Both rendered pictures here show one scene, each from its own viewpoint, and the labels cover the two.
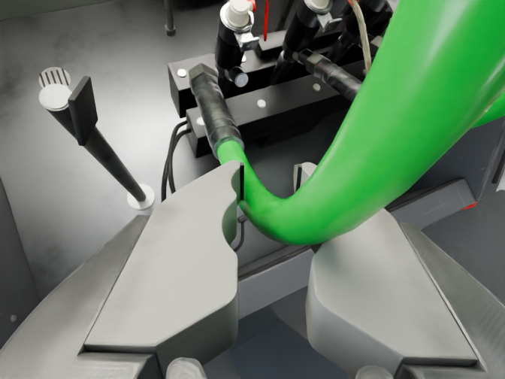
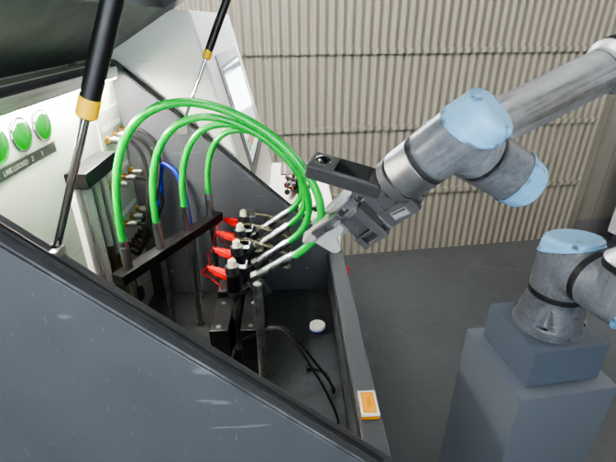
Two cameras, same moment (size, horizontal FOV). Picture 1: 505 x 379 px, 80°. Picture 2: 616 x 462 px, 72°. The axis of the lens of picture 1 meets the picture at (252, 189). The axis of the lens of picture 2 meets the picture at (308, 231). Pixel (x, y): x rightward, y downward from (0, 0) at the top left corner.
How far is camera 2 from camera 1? 0.65 m
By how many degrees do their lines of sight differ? 49
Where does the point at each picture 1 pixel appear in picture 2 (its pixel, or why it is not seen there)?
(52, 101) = (258, 283)
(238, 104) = (248, 311)
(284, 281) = (352, 325)
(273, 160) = (277, 342)
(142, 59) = not seen: hidden behind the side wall
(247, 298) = (355, 341)
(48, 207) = not seen: outside the picture
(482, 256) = (403, 313)
